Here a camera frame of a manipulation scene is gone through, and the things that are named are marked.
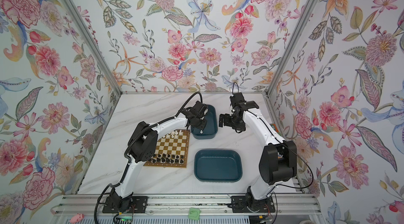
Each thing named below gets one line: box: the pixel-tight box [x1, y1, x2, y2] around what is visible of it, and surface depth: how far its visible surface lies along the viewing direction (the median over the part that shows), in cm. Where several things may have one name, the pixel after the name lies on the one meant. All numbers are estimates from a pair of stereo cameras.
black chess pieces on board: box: [147, 153, 185, 164], surface depth 88 cm
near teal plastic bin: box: [194, 149, 243, 183], surface depth 88 cm
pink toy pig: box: [69, 212, 85, 224], surface depth 71 cm
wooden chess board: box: [143, 129, 191, 169], surface depth 92 cm
